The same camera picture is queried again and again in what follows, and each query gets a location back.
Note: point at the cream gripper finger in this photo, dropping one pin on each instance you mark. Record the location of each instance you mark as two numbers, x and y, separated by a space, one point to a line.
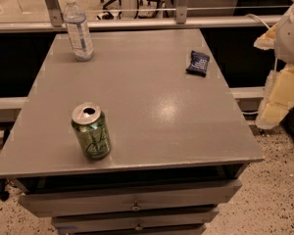
266 40
278 98

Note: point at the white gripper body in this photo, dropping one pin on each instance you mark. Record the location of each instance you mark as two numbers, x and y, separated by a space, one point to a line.
291 38

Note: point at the green soda can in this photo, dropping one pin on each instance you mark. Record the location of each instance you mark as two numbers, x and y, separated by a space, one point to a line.
91 131

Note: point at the clear plastic water bottle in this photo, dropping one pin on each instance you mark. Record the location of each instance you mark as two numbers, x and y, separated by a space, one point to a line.
78 31

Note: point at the dark blue snack packet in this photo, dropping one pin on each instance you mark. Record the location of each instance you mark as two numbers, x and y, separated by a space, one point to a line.
198 64

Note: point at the grey drawer cabinet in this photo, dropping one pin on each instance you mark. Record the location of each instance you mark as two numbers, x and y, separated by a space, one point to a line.
166 126

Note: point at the top grey drawer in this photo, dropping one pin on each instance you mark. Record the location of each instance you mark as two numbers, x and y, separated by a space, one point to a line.
131 199

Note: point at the grey drawer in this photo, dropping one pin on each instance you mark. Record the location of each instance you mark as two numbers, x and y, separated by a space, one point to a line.
134 220
131 199

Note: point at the grey metal railing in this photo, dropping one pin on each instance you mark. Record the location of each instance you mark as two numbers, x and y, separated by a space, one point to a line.
48 15

